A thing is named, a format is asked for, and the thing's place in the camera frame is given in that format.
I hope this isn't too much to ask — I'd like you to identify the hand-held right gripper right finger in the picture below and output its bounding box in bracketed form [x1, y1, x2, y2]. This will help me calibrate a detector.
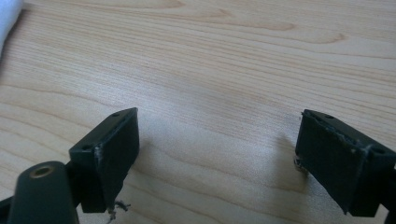
[294, 108, 396, 217]

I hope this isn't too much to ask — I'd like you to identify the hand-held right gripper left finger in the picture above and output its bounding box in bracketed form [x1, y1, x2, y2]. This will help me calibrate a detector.
[68, 107, 140, 214]

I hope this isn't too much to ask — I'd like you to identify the white sock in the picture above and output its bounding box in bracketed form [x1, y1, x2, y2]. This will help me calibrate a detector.
[0, 0, 25, 55]

